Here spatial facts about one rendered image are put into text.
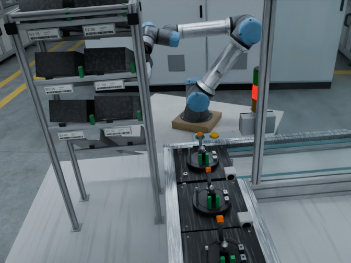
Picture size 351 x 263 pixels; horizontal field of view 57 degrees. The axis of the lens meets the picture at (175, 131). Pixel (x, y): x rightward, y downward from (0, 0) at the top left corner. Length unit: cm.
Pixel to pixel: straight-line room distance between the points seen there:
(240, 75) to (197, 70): 57
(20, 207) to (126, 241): 184
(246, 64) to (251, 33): 273
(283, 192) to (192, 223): 42
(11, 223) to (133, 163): 149
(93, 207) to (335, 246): 92
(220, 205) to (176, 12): 325
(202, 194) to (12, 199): 219
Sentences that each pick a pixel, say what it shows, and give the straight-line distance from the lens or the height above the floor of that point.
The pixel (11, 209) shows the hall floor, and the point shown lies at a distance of 302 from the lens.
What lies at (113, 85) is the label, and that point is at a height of 144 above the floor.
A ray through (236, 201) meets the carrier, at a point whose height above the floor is 97.
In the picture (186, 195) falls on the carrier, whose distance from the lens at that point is 123.
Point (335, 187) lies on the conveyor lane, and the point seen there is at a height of 91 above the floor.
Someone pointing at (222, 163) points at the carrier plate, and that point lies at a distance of 139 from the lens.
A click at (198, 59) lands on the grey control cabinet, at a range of 428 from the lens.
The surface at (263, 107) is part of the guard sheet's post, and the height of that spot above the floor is 129.
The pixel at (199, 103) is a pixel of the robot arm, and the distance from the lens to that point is 165.
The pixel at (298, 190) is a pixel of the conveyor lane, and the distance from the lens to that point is 139.
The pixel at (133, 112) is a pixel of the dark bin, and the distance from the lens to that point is 107.
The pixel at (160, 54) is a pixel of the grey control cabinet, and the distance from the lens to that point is 431.
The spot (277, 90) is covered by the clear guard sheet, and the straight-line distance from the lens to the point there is 112.
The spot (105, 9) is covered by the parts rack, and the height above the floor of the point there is 165.
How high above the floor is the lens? 179
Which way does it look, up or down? 31 degrees down
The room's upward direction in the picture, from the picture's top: 4 degrees counter-clockwise
